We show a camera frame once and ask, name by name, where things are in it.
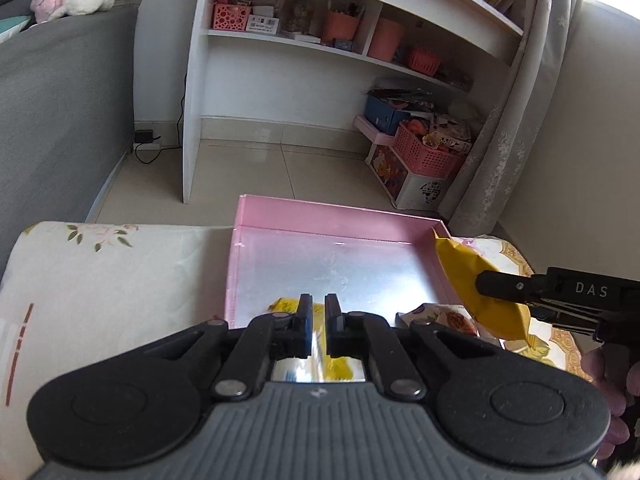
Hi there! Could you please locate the grey sofa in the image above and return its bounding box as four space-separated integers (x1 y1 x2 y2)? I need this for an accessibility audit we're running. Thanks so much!
0 0 139 266

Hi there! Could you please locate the pink cardboard box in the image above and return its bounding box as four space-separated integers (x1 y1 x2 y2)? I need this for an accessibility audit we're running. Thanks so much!
224 194 468 385

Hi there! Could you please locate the light embroidered curtain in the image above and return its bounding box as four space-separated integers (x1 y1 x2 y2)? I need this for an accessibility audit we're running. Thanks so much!
440 0 593 238

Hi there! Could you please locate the pink plastic stool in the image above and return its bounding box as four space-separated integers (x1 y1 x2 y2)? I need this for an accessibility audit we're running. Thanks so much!
354 114 397 144

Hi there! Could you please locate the person's right hand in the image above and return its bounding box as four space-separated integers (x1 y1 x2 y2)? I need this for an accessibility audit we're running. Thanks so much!
581 344 630 462

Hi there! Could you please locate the white nut-print snack packet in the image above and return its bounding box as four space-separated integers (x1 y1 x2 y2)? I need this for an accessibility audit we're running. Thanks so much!
396 303 480 337

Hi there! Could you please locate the blue cardboard box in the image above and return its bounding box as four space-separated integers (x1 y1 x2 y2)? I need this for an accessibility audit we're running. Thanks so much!
364 95 412 136

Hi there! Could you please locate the printed card box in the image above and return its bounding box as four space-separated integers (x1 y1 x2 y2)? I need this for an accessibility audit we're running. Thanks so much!
424 129 473 154

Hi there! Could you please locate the small yellow snack packet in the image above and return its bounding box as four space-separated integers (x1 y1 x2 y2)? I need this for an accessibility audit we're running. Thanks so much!
269 297 366 382

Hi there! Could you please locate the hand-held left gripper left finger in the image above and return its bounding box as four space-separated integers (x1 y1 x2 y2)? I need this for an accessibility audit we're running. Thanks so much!
142 294 313 402

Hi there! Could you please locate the pink bucket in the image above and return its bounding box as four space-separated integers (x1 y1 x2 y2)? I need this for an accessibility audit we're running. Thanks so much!
368 17 406 63

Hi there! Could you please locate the pink perforated basket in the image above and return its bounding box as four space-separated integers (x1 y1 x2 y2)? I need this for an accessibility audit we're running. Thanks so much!
212 2 252 32

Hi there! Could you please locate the printed storage box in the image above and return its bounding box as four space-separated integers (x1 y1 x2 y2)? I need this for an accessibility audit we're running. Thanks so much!
365 142 451 211

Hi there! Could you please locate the teal cushion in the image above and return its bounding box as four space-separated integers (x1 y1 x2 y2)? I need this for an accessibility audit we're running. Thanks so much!
0 15 32 45

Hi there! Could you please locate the glass jar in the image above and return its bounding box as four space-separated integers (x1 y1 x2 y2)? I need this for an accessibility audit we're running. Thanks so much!
284 0 316 34

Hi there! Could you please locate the white shelf unit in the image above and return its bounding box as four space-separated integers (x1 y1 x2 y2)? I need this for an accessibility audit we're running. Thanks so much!
181 0 526 205

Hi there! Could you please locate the salmon pen pot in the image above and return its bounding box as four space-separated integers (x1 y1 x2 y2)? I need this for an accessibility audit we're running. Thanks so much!
322 9 362 46

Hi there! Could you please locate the small red basket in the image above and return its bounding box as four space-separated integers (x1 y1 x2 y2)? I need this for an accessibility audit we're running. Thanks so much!
407 49 443 73

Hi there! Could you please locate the pink plastic crate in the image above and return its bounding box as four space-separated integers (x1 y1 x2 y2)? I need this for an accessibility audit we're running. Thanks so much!
392 122 468 192

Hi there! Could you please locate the black cable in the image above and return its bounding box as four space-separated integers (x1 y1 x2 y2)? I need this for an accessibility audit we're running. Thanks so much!
134 72 188 165

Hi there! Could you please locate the large yellow snack packet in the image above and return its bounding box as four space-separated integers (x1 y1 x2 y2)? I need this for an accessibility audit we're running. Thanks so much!
432 227 532 343

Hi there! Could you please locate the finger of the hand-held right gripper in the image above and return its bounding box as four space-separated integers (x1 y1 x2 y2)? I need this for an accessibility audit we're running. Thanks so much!
475 270 548 307

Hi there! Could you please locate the white labelled box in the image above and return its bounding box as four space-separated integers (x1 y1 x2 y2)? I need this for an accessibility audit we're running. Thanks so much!
247 14 280 36

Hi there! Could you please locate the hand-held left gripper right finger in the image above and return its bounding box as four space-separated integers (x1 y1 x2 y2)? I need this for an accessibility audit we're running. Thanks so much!
325 294 501 402

